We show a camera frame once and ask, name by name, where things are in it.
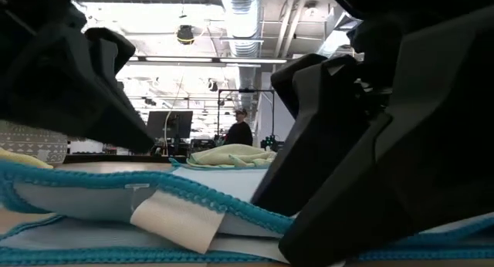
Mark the black background monitor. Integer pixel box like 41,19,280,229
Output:
145,110,194,140

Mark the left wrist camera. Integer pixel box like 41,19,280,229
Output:
83,26,137,78

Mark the linear ceiling light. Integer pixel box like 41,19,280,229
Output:
127,55,294,66

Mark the blue microfiber towel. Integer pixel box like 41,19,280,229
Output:
0,158,494,265

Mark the succulent plant in patterned pot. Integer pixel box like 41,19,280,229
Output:
0,119,69,164

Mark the pale green microfiber towel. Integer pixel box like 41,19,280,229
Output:
187,143,278,170

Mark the yellow microfiber towel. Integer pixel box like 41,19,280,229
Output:
0,147,54,170

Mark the black metal table frame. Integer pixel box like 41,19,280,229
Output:
63,154,190,164

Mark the black gantry frame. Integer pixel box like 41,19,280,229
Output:
217,88,276,139

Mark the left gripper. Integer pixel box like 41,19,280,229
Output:
0,0,156,154

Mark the black ceiling cable reel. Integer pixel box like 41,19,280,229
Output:
176,24,195,46

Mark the person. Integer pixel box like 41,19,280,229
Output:
225,108,255,147

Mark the silver ventilation duct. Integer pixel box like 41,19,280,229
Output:
219,0,266,59

